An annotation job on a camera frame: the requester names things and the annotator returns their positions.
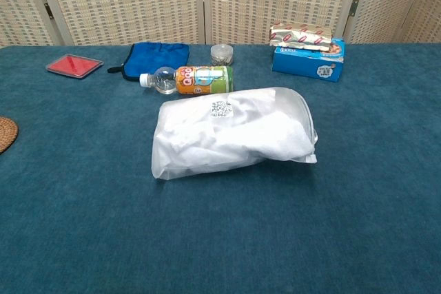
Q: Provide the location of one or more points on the teal tablecloth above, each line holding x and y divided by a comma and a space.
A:
206, 239

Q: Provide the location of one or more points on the small clear jar of pins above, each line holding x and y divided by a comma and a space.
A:
221, 54

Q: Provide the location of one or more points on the black screen hinge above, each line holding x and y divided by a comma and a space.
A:
48, 11
355, 7

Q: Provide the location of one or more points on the blue fabric pouch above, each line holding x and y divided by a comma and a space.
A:
155, 56

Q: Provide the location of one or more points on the woven rattan coaster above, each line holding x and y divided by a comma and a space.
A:
7, 134

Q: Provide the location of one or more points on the translucent white plastic bag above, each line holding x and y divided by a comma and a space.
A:
241, 135

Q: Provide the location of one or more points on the blue cookie box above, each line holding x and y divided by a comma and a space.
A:
299, 65

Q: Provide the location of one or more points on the orange label juice bottle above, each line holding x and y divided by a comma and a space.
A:
203, 80

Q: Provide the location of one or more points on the silver foil snack packet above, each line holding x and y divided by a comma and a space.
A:
299, 37

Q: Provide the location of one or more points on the red stamp pad clear case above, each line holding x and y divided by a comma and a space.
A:
74, 66

